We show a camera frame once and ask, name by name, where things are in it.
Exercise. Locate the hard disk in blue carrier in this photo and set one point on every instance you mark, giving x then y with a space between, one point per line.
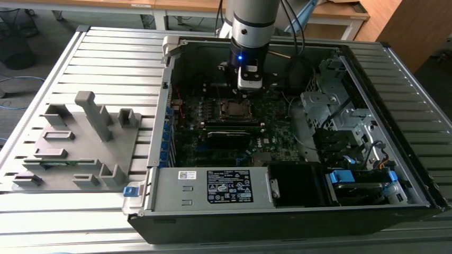
341 176

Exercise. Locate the silver CPU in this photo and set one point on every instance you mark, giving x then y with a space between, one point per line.
235 111

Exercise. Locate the silver power supply unit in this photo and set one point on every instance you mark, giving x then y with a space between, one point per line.
170 188

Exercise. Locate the green RAM stick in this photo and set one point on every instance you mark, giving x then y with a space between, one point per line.
58 164

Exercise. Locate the black graphics card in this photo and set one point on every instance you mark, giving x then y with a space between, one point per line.
227 141

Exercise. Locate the CPU socket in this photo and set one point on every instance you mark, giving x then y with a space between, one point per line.
223 112

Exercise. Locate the blue case latch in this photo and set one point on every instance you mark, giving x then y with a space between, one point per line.
130 192

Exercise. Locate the wooden desk white frame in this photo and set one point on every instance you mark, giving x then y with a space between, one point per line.
89 2
177 4

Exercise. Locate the black plastic bay bracket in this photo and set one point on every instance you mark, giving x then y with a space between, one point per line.
333 143

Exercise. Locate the green motherboard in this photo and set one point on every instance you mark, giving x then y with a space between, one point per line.
279 132

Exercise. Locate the black PC case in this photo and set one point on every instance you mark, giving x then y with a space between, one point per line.
247 227

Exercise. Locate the grey parts rack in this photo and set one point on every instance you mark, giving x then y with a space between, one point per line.
89 148

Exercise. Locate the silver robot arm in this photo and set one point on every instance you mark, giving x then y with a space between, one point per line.
247 16

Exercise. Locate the black round bin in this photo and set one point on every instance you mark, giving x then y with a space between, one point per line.
19 56

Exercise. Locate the wooden cabinet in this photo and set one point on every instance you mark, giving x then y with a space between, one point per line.
423 31

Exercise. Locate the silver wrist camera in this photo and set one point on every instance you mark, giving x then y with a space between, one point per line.
250 82

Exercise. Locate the silver drive cage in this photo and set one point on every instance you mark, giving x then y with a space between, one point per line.
318 100

